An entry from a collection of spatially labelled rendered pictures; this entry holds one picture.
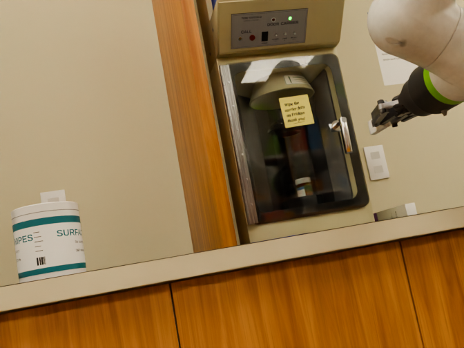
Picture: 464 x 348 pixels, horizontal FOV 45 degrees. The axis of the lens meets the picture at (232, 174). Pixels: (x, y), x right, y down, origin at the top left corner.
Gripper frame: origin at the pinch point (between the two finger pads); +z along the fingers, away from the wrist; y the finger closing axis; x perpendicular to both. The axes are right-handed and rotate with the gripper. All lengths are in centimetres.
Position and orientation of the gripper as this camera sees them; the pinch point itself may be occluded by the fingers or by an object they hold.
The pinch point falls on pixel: (378, 123)
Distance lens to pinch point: 122.1
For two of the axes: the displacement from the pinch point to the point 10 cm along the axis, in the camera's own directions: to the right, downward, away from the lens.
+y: -9.7, 1.1, -2.2
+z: -1.9, 2.0, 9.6
